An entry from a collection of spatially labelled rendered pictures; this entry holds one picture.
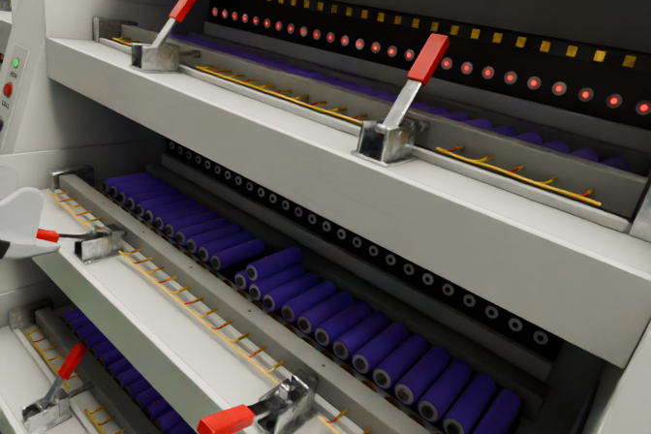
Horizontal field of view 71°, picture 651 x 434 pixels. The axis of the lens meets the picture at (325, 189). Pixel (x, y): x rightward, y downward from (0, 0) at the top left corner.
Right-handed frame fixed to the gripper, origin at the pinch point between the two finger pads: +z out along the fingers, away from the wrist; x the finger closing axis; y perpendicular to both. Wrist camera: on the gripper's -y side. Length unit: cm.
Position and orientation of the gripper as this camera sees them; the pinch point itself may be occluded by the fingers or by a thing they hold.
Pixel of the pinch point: (32, 243)
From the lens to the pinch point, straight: 49.2
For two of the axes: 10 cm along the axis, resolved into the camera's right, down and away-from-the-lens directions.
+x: -7.6, -3.5, 5.5
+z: 4.6, 3.0, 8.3
